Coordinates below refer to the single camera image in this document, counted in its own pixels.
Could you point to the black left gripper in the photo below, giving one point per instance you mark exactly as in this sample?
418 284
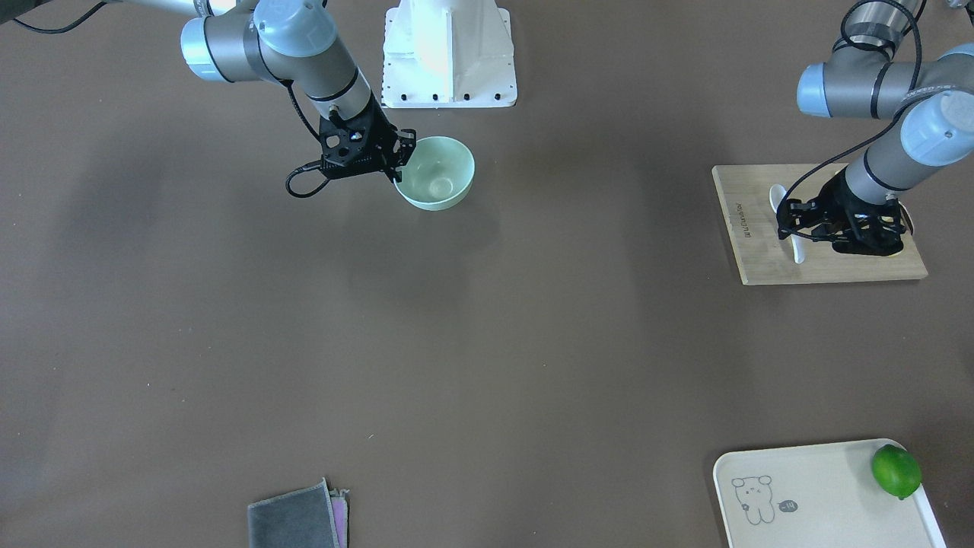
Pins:
843 201

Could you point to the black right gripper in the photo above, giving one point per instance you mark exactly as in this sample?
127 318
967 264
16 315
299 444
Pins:
386 137

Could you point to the light green bowl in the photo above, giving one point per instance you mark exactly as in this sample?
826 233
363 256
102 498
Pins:
438 175

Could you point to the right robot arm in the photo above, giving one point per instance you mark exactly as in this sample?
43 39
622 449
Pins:
297 45

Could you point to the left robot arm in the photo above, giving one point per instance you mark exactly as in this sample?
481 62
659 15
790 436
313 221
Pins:
876 70

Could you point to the green lime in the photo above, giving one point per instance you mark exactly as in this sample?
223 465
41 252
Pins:
896 471

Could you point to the cream rabbit tray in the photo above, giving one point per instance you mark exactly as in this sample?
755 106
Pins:
818 495

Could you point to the grey folded cloth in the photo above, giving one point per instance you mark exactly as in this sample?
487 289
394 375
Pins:
312 517

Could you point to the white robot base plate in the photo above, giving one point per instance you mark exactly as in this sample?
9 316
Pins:
448 55

